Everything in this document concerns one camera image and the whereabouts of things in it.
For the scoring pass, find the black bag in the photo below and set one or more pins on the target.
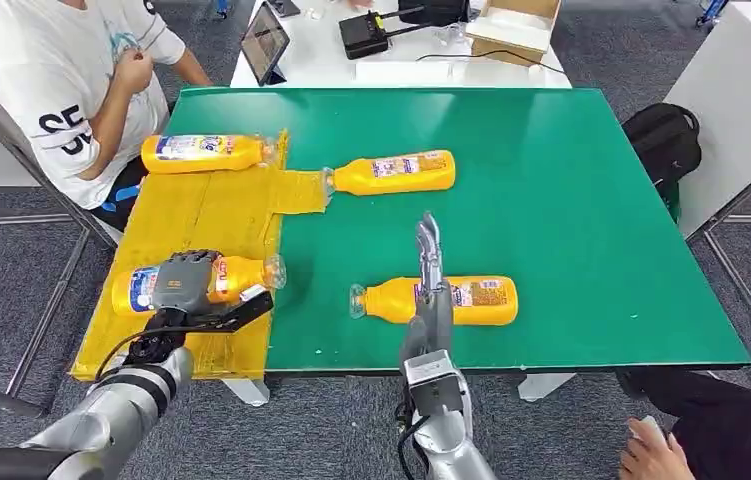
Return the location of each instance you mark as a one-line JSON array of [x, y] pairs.
[[431, 10]]

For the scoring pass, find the green table mat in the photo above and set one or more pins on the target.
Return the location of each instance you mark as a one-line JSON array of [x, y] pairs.
[[547, 199]]

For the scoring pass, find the black phone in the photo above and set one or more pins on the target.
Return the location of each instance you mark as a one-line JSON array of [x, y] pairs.
[[284, 6]]

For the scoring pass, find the cardboard box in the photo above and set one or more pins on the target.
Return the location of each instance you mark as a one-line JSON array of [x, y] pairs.
[[514, 30]]

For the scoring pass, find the black tablet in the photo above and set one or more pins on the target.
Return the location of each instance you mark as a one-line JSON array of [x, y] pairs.
[[266, 40]]

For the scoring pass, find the yellow sheet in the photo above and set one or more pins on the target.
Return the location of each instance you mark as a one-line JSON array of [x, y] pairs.
[[216, 212]]

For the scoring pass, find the blue item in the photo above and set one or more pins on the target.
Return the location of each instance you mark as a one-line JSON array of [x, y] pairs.
[[713, 10]]

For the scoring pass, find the white table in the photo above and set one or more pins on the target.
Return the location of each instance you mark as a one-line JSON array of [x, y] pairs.
[[322, 60]]

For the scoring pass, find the robot left arm silver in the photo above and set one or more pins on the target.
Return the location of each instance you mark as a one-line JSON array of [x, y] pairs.
[[110, 411]]

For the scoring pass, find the person's right hand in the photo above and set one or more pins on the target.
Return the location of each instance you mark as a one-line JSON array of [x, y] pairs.
[[133, 69]]

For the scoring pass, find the orange drink bottle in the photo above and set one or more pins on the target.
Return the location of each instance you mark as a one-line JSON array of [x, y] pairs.
[[242, 278], [362, 177], [203, 159], [388, 305]]

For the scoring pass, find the robot right arm silver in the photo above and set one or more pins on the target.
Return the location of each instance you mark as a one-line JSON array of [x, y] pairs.
[[448, 444]]

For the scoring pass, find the robot left hand grey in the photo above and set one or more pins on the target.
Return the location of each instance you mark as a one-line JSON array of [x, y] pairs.
[[183, 285]]

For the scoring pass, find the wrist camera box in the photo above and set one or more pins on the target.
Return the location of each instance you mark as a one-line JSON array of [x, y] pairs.
[[246, 311], [434, 384]]

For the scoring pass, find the black router with antennas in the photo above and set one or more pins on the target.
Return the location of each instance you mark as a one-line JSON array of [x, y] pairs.
[[362, 34]]

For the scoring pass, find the person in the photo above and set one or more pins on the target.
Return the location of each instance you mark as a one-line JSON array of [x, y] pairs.
[[733, 424], [37, 60]]

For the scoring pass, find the robot right hand grey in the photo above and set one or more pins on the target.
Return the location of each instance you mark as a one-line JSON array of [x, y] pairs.
[[434, 318]]

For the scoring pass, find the white table leg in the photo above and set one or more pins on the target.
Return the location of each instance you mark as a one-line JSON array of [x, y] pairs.
[[249, 392], [544, 387]]

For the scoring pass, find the black backpack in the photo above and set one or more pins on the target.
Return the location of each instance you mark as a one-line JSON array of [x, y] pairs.
[[663, 142]]

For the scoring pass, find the person's hand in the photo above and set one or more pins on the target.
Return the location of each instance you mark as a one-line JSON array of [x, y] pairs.
[[656, 460]]

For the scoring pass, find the small white device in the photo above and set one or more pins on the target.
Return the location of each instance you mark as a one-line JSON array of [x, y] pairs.
[[650, 427]]

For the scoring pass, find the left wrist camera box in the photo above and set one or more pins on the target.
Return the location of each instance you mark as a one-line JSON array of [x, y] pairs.
[[246, 311]]

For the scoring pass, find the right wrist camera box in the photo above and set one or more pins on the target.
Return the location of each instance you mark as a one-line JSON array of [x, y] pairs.
[[434, 384]]

